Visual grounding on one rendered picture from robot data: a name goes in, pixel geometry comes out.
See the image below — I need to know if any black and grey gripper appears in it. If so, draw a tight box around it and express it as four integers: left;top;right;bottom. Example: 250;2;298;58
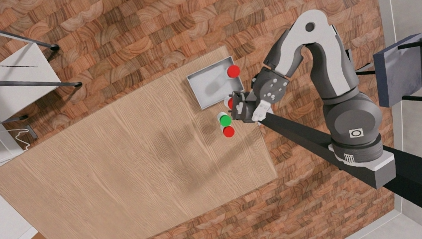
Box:
227;91;256;123

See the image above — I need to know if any green-capped bottle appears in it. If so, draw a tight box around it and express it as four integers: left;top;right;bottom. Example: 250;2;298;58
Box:
217;112;231;127

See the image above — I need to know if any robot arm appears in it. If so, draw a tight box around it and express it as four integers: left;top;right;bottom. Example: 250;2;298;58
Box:
236;9;394;171

